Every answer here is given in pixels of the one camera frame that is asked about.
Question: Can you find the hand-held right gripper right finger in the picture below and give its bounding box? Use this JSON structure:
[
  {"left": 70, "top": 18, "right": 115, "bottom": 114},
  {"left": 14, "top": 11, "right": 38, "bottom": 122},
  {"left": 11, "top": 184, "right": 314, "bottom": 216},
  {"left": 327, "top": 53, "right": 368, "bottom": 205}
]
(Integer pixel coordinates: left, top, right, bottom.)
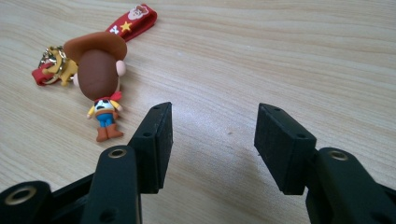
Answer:
[{"left": 253, "top": 103, "right": 396, "bottom": 224}]

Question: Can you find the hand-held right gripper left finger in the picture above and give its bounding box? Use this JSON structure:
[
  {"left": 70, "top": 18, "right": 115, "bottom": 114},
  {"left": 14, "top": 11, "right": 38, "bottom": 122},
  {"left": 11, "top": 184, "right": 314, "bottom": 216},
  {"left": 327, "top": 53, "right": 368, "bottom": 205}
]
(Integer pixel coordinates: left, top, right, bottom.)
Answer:
[{"left": 81, "top": 101, "right": 174, "bottom": 224}]

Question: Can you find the cowboy figure keychain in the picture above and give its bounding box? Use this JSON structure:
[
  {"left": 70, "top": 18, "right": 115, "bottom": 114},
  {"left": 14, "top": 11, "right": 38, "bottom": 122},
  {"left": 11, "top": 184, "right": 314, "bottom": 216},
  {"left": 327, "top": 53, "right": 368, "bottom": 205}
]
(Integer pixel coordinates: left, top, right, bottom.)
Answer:
[{"left": 31, "top": 3, "right": 159, "bottom": 143}]

